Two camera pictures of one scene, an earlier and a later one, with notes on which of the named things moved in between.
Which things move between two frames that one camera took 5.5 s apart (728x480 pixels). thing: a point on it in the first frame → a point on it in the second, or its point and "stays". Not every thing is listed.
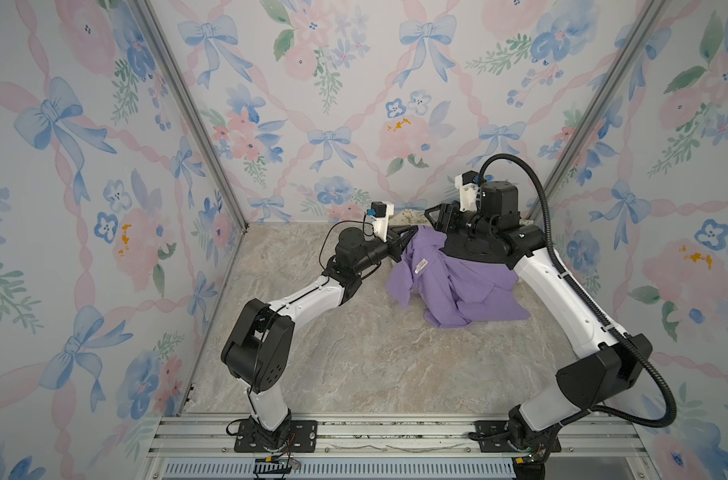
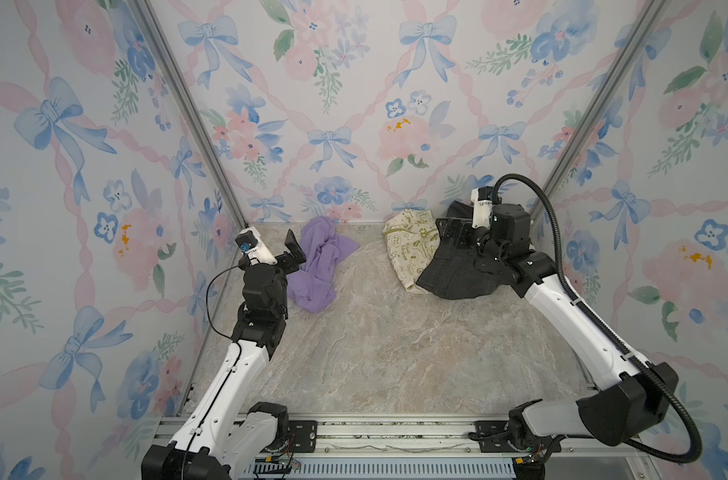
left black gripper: [395, 247] → [291, 265]
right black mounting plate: [501, 444] stays
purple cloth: [453, 292] → [313, 285]
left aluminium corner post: [150, 17] stays
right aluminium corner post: [648, 23] stays
